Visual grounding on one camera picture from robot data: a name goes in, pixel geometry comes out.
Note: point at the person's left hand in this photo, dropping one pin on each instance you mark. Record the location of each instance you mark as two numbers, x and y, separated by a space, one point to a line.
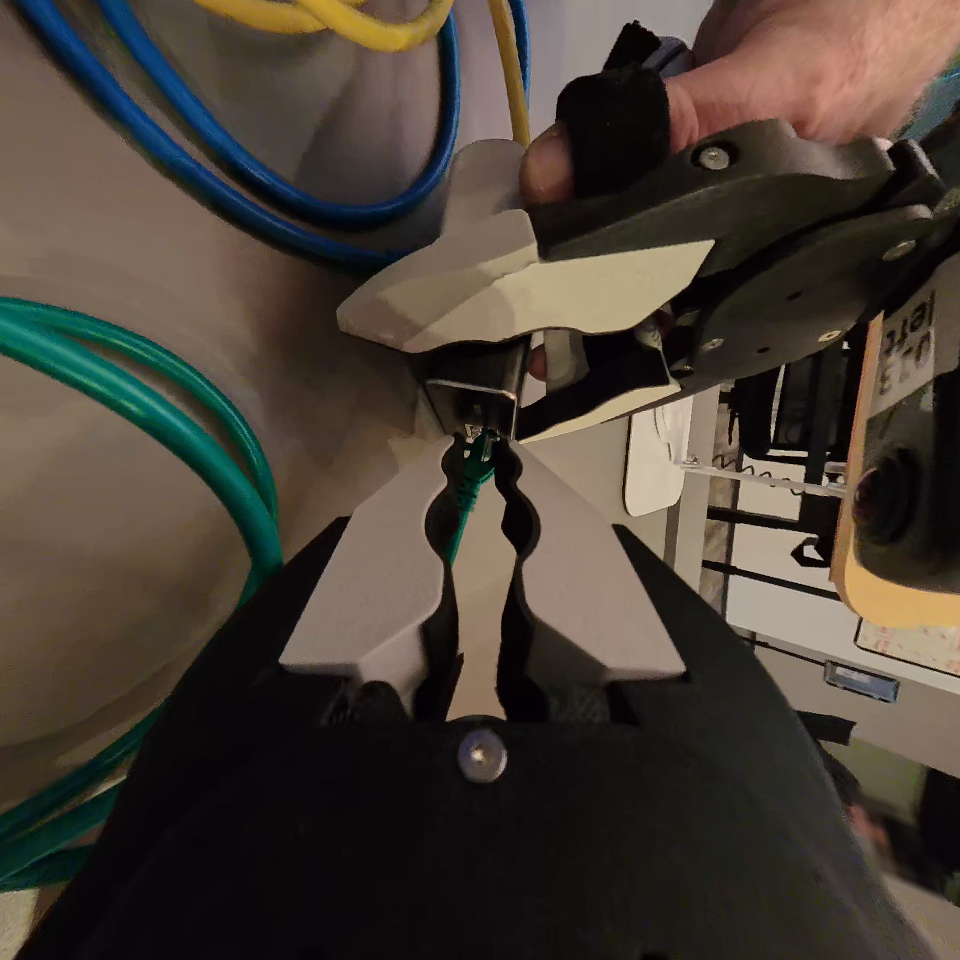
810 60

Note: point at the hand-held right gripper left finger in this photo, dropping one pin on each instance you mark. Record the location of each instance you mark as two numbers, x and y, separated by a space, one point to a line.
367 592

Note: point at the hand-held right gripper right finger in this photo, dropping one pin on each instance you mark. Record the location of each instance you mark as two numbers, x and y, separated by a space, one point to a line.
592 600

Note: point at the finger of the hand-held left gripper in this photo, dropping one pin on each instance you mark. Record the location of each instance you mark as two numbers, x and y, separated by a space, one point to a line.
525 292
622 375

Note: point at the black network switch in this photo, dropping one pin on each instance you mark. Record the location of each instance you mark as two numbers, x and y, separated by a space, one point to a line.
472 375

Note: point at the clear stand rod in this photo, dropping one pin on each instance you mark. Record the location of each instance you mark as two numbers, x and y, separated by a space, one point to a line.
757 476

